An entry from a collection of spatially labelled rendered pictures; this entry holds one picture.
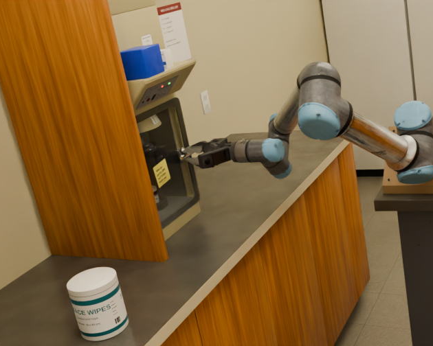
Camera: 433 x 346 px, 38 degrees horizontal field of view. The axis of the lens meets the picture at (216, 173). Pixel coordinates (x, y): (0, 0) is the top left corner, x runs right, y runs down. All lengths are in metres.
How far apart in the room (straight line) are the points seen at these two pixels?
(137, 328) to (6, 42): 1.00
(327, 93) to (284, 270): 0.87
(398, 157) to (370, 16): 2.94
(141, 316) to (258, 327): 0.61
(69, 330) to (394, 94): 3.60
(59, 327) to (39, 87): 0.75
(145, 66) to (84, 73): 0.18
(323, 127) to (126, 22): 0.73
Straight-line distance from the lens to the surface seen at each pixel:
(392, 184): 2.23
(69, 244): 2.24
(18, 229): 2.25
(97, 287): 1.62
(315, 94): 1.75
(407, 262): 2.35
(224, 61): 3.47
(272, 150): 1.99
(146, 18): 2.15
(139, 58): 1.93
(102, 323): 1.66
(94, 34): 1.87
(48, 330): 1.82
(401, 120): 2.07
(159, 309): 1.75
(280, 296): 2.37
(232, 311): 2.05
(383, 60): 4.86
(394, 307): 3.38
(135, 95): 1.94
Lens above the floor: 1.76
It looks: 17 degrees down
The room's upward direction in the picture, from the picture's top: 12 degrees counter-clockwise
